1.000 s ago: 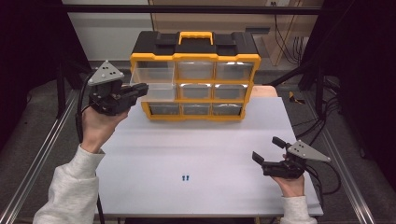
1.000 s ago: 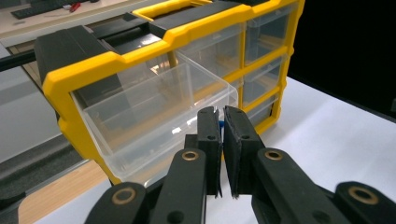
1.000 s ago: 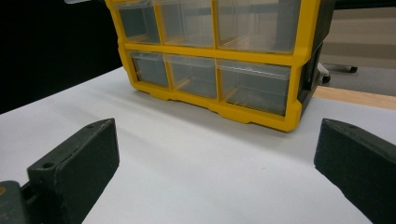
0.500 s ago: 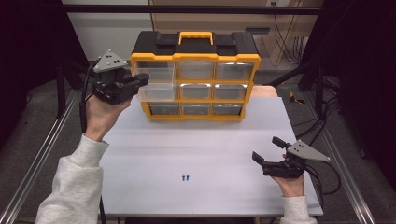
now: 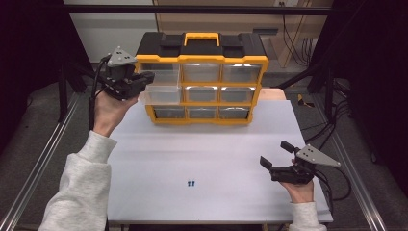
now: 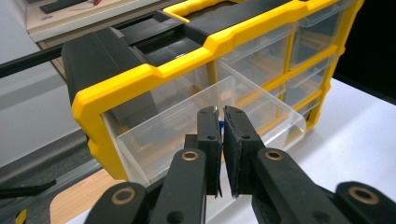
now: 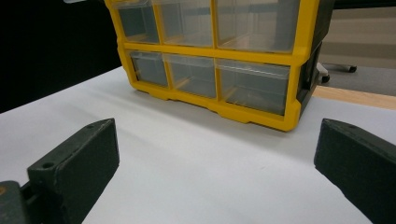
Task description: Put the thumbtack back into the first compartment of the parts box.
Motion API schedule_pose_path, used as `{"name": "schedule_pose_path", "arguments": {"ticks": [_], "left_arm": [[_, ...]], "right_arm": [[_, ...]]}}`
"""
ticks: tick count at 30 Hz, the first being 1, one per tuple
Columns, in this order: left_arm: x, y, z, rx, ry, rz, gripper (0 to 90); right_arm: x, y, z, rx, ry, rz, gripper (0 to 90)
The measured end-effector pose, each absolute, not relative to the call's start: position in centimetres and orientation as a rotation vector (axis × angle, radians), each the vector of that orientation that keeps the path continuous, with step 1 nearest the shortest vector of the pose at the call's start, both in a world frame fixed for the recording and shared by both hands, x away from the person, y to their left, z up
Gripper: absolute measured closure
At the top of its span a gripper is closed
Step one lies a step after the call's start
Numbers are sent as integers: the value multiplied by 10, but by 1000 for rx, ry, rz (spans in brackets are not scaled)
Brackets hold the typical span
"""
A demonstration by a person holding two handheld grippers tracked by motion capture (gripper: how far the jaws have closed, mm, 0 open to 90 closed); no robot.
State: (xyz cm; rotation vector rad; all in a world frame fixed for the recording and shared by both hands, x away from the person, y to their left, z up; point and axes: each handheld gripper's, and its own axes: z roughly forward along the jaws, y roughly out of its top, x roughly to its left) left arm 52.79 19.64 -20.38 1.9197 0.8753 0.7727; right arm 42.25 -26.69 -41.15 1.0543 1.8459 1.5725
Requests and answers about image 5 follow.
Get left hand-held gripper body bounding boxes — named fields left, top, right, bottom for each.
left=101, top=45, right=143, bottom=101

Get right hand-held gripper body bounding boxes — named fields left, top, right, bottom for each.
left=269, top=143, right=342, bottom=185

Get clear plastic drawer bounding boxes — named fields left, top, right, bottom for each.
left=138, top=62, right=183, bottom=106

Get yellow black organizer case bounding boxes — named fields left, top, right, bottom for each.
left=133, top=31, right=269, bottom=126

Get person's left hand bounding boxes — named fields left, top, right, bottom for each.
left=91, top=88, right=140, bottom=139

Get person's right hand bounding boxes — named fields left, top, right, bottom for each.
left=279, top=180, right=316, bottom=204

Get yellow black tape strip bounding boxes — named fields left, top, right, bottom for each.
left=296, top=93, right=316, bottom=109

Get set of clear organizer bins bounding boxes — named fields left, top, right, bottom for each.
left=153, top=63, right=263, bottom=120

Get black metal stand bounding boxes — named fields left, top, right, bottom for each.
left=57, top=61, right=110, bottom=123
left=277, top=61, right=337, bottom=121

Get black metal crossbar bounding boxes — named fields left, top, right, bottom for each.
left=64, top=4, right=333, bottom=15

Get black curtain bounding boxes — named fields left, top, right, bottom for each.
left=309, top=0, right=408, bottom=196
left=0, top=0, right=94, bottom=155

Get aluminium rail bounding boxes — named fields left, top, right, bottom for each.
left=312, top=94, right=389, bottom=231
left=0, top=92, right=81, bottom=231

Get left hand-held gripper cable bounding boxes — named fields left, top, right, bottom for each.
left=88, top=55, right=112, bottom=131

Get hand-held gripper cable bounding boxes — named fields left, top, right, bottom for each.
left=88, top=55, right=112, bottom=131
left=314, top=164, right=352, bottom=217

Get bundle of black floor cables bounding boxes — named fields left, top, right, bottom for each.
left=301, top=80, right=353, bottom=152

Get right hand-held gripper cable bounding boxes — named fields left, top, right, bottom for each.
left=314, top=164, right=352, bottom=217

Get hanging black cables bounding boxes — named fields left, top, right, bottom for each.
left=281, top=2, right=319, bottom=67

